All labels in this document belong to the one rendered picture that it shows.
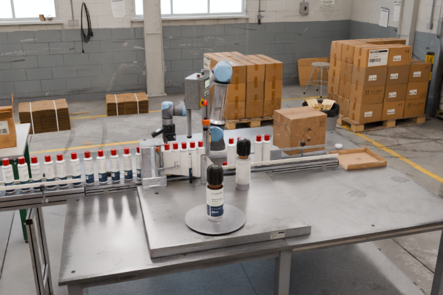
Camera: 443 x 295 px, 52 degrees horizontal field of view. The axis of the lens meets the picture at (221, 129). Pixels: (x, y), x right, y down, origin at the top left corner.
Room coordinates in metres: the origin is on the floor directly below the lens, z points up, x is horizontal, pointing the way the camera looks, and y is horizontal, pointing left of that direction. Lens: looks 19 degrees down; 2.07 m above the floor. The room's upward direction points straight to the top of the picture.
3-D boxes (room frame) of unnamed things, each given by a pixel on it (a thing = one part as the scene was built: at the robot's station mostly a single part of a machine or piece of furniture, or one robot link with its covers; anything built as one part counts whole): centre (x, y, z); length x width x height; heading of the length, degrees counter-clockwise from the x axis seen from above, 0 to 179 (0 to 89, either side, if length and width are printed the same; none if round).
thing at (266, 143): (2.76, -0.29, 0.98); 0.05 x 0.05 x 0.20
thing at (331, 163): (2.68, 0.02, 0.85); 1.65 x 0.11 x 0.05; 105
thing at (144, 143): (2.47, 0.40, 1.14); 0.14 x 0.11 x 0.01; 105
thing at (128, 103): (6.98, 1.50, 0.11); 0.65 x 0.54 x 0.22; 105
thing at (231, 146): (2.70, -0.06, 0.98); 0.05 x 0.05 x 0.20
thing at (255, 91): (6.66, -0.28, 0.45); 1.20 x 0.84 x 0.89; 19
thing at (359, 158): (2.93, -0.94, 0.85); 0.30 x 0.26 x 0.04; 105
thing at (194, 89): (2.73, 0.15, 1.38); 0.17 x 0.10 x 0.19; 160
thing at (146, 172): (2.48, 0.41, 1.01); 0.14 x 0.13 x 0.26; 105
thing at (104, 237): (2.61, -0.13, 0.82); 2.10 x 1.50 x 0.02; 105
